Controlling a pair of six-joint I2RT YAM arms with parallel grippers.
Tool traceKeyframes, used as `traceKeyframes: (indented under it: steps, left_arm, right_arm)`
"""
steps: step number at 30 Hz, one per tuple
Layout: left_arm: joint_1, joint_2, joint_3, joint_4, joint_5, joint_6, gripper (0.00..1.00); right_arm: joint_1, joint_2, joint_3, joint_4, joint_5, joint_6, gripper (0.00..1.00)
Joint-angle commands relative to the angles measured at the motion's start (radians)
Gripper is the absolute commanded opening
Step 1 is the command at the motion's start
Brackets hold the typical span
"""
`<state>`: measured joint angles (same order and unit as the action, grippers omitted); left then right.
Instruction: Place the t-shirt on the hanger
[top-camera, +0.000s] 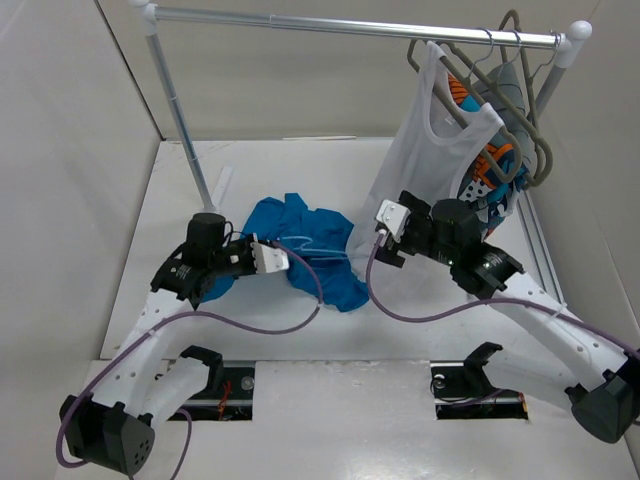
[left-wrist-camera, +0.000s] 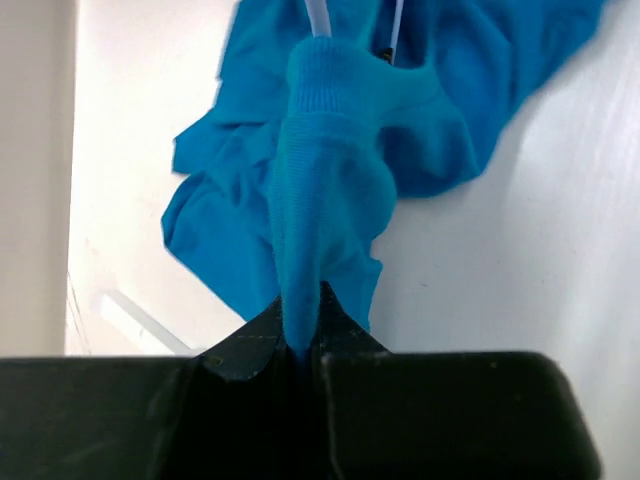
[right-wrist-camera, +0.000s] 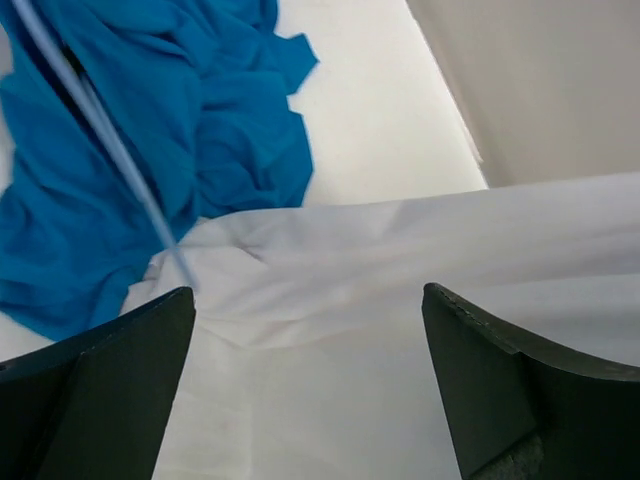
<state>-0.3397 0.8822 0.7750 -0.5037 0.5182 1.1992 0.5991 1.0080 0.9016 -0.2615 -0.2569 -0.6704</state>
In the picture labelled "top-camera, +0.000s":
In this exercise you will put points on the orange blue patterned garment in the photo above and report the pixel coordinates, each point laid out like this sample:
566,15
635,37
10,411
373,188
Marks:
492,199

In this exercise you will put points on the grey garment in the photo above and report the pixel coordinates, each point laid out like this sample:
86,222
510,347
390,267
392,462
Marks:
510,87

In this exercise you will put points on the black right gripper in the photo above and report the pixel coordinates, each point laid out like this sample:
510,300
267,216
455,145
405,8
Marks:
389,251

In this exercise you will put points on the white mesh tank top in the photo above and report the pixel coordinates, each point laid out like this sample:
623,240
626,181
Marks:
432,150

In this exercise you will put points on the light blue wire hanger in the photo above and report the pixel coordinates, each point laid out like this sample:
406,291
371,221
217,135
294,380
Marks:
307,247

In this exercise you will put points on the silver clothes rack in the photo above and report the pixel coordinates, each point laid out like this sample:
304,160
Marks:
565,46

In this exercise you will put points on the white plastic strip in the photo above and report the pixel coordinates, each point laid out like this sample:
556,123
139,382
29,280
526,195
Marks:
222,185

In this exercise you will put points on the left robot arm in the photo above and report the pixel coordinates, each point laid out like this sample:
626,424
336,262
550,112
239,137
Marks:
112,422

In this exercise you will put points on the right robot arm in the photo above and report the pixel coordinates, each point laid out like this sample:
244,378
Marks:
596,376

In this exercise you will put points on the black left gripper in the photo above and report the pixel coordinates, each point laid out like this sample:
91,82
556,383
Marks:
246,243

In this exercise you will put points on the aluminium rail right side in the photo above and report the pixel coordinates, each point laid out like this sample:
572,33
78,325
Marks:
543,269

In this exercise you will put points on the grey velvet hanger middle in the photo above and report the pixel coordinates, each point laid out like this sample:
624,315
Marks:
541,150

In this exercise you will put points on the grey velvet hanger rear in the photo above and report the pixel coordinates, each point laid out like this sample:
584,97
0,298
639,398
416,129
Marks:
530,75

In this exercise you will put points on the blue t shirt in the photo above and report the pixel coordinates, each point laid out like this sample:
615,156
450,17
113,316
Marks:
319,236

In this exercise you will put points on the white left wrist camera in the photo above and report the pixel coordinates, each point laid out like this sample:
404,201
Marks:
267,257

